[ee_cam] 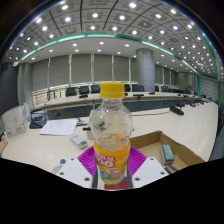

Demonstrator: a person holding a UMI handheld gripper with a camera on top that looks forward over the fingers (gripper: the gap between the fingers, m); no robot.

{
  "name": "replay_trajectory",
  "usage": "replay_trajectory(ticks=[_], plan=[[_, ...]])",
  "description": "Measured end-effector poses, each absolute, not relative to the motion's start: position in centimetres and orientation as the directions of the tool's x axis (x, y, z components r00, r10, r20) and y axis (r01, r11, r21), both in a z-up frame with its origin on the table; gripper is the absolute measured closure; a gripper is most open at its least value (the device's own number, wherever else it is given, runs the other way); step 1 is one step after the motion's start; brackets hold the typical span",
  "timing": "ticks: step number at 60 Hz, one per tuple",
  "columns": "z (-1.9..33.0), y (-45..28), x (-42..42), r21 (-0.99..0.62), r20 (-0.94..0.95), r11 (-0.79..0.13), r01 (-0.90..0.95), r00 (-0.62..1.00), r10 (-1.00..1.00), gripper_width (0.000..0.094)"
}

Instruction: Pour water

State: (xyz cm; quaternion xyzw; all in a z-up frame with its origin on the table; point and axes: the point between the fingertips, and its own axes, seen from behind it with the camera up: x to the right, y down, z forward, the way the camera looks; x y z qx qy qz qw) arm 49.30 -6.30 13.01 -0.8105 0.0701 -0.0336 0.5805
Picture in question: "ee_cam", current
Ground white remote control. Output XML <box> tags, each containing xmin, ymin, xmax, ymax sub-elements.
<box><xmin>69</xmin><ymin>133</ymin><xmax>89</xmax><ymax>150</ymax></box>

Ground brown cardboard box, red label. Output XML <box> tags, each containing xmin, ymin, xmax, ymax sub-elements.
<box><xmin>129</xmin><ymin>130</ymin><xmax>206</xmax><ymax>171</ymax></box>

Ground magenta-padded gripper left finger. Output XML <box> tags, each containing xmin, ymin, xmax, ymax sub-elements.
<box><xmin>54</xmin><ymin>145</ymin><xmax>99</xmax><ymax>190</ymax></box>

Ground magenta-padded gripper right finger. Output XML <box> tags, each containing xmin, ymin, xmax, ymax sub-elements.
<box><xmin>125</xmin><ymin>145</ymin><xmax>167</xmax><ymax>190</ymax></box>

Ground large white cardboard box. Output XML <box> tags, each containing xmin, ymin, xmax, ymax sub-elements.
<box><xmin>0</xmin><ymin>102</ymin><xmax>32</xmax><ymax>139</ymax></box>

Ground green-grey board eraser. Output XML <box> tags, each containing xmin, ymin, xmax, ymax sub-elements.
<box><xmin>159</xmin><ymin>143</ymin><xmax>175</xmax><ymax>165</ymax></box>

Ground row of black office chairs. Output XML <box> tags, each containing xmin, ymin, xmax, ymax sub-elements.
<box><xmin>64</xmin><ymin>83</ymin><xmax>174</xmax><ymax>98</ymax></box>

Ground white paper sheet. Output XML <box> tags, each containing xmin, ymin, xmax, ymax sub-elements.
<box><xmin>38</xmin><ymin>119</ymin><xmax>78</xmax><ymax>137</ymax></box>

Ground ceiling lights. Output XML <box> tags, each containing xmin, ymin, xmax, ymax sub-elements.
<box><xmin>6</xmin><ymin>1</ymin><xmax>221</xmax><ymax>68</ymax></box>

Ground yellow-capped clear drink bottle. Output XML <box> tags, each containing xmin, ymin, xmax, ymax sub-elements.
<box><xmin>88</xmin><ymin>82</ymin><xmax>134</xmax><ymax>186</ymax></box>

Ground black marker pen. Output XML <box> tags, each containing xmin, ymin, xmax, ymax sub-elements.
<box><xmin>163</xmin><ymin>163</ymin><xmax>174</xmax><ymax>174</ymax></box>
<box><xmin>169</xmin><ymin>162</ymin><xmax>181</xmax><ymax>172</ymax></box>

